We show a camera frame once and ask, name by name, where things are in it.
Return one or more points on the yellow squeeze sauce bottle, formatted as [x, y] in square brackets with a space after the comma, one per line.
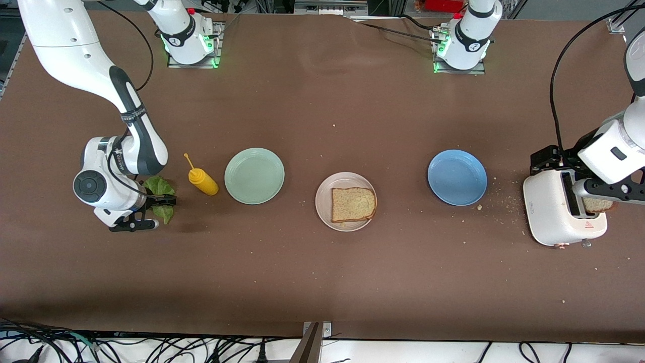
[204, 182]

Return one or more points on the aluminium frame section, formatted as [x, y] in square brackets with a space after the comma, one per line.
[327, 7]

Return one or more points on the green lettuce leaf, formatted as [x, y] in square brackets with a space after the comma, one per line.
[160, 185]

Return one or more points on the mint green plate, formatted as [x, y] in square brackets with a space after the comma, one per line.
[254, 176]

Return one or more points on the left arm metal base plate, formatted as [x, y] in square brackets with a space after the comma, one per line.
[458, 72]

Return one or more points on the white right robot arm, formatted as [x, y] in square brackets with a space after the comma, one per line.
[65, 45]

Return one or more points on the white toaster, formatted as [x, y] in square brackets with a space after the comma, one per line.
[546, 212]

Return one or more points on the beige plate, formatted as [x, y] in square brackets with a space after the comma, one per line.
[325, 201]

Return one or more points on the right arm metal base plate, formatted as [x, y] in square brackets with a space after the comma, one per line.
[191, 66]

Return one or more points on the aluminium corner profile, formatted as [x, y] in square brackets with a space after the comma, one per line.
[617, 24]

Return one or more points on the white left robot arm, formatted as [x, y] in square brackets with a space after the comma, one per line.
[473, 35]

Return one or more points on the dark metal bar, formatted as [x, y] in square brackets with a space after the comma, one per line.
[307, 348]

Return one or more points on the silver table edge bracket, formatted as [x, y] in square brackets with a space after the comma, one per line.
[326, 328]

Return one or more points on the red box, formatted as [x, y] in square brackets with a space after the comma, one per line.
[443, 5]

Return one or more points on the brown-crust bread slice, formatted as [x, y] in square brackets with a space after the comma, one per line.
[597, 205]
[352, 204]

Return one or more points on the blue plate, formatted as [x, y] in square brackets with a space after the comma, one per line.
[457, 177]

